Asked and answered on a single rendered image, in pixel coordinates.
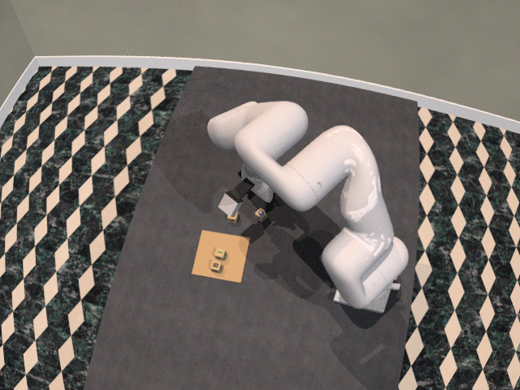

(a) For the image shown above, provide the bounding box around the orange flat mat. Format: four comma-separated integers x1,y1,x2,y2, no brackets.
192,230,250,283

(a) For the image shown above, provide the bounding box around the tan block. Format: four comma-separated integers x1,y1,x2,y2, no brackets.
214,248,226,261
210,260,222,273
227,212,238,223
255,208,267,222

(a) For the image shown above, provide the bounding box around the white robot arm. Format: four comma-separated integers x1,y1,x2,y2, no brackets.
207,102,409,309

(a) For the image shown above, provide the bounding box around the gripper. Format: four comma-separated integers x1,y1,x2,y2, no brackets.
238,163,284,213

